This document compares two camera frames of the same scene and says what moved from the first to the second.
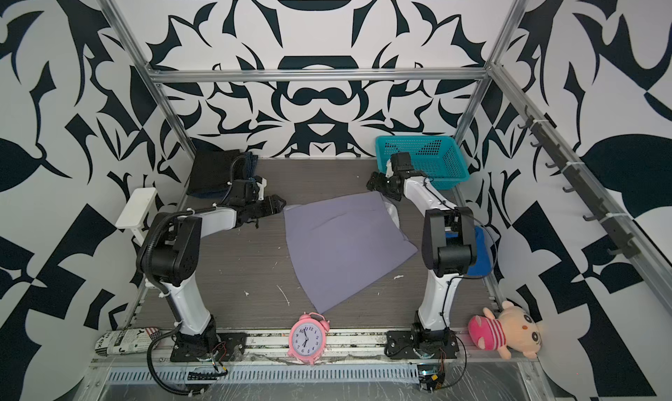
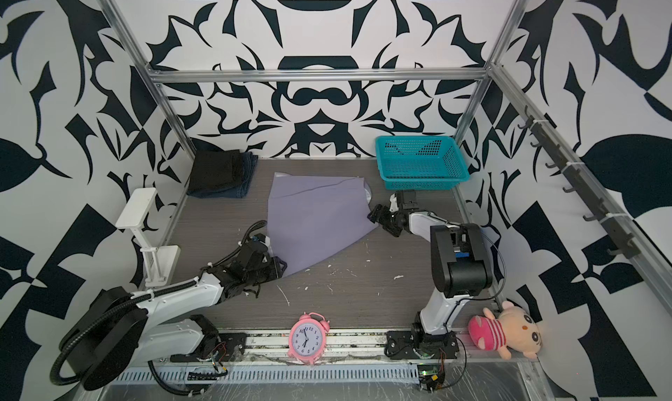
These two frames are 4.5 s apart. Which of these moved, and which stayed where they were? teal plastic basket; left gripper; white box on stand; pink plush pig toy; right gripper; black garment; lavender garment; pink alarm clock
Moved: left gripper; right gripper; lavender garment
Stayed: teal plastic basket; pink plush pig toy; white box on stand; black garment; pink alarm clock
